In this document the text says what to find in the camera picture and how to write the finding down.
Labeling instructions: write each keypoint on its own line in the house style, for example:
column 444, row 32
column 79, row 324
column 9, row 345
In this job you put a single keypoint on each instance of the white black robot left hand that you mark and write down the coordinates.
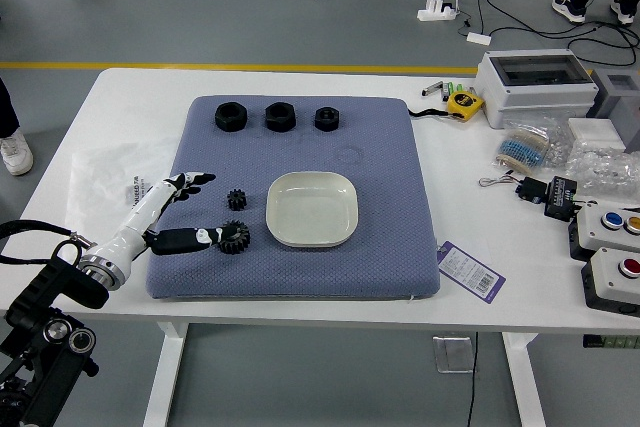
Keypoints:
column 132, row 227

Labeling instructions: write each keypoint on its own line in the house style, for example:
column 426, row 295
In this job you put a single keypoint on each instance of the big black gear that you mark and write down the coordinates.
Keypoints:
column 236, row 241

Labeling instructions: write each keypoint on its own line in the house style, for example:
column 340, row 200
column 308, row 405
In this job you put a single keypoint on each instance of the small black gear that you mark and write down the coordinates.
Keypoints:
column 238, row 199

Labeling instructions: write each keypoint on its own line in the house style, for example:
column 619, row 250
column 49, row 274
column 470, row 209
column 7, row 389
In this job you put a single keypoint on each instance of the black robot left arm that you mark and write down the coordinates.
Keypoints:
column 45, row 287

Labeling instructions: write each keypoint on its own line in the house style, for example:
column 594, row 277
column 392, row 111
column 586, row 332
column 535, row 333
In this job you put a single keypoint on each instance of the large black hex nut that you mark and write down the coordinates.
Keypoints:
column 230, row 119
column 280, row 119

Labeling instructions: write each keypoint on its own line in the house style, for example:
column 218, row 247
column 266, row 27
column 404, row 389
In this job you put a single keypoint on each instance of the small black hex nut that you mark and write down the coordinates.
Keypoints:
column 327, row 121

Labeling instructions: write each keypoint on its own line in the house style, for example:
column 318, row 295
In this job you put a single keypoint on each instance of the blue yellow button box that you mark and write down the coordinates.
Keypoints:
column 600, row 234

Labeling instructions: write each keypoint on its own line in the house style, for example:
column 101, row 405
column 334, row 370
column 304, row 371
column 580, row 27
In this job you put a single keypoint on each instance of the red button box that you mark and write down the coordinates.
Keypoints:
column 612, row 282

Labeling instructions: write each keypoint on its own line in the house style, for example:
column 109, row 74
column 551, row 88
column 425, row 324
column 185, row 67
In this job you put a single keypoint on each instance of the small grey box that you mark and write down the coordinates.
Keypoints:
column 627, row 107

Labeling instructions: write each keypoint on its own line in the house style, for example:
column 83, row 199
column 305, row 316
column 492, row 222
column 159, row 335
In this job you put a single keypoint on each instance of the clear printed plastic bag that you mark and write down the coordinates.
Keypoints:
column 100, row 177

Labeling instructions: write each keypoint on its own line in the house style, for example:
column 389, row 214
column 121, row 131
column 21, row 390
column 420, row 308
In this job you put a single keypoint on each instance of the white table leg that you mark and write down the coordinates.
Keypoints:
column 522, row 377
column 167, row 372

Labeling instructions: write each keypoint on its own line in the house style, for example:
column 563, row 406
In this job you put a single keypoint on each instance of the white square dish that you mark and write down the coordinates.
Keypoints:
column 312, row 209

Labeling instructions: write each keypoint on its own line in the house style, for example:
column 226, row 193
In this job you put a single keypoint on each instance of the blue-grey cushion mat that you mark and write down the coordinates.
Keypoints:
column 300, row 147

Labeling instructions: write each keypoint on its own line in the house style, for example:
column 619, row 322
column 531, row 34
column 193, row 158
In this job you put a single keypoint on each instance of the silver black marker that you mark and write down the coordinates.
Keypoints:
column 431, row 89

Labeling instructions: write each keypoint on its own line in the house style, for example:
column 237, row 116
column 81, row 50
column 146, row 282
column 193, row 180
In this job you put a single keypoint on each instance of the purple white tag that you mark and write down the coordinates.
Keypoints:
column 467, row 269

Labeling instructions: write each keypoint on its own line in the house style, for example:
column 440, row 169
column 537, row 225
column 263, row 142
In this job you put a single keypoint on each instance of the silver floor plate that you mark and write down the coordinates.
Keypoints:
column 452, row 354

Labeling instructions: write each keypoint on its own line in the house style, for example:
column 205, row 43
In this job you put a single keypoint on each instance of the yellow tape measure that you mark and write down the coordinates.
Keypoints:
column 464, row 104

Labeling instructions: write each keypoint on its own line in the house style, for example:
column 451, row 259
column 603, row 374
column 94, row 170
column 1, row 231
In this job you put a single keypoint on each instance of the white power strip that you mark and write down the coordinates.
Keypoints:
column 435, row 13

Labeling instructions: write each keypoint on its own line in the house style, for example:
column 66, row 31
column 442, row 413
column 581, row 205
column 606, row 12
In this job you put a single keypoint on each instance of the white power adapter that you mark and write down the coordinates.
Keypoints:
column 478, row 38

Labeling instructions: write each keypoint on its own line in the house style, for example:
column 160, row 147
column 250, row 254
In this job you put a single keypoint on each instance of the blue resistor strip roll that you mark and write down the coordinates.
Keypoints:
column 520, row 149

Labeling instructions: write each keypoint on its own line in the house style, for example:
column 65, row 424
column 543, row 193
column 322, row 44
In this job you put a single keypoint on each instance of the black electronic module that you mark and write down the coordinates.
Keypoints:
column 532, row 191

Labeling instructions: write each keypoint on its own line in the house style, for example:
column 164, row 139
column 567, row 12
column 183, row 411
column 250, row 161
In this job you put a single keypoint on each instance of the black module with green lights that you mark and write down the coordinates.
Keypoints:
column 561, row 199

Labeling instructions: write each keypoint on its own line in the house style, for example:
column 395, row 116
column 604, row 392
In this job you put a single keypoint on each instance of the clear bag of parts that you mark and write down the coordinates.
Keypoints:
column 557, row 139

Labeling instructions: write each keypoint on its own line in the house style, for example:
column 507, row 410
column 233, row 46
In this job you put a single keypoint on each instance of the white foam block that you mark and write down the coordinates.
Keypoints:
column 595, row 132

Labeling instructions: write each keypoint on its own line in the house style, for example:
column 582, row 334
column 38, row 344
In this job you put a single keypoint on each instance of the clear bubble wrap bag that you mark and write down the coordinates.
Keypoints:
column 605, row 167

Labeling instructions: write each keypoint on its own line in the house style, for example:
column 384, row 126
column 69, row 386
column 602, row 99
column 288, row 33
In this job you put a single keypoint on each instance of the black green label strip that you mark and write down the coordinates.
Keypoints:
column 610, row 341

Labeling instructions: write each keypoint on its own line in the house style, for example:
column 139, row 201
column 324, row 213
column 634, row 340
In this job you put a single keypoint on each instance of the grey enclosure with clear lid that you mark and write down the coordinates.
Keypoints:
column 530, row 97

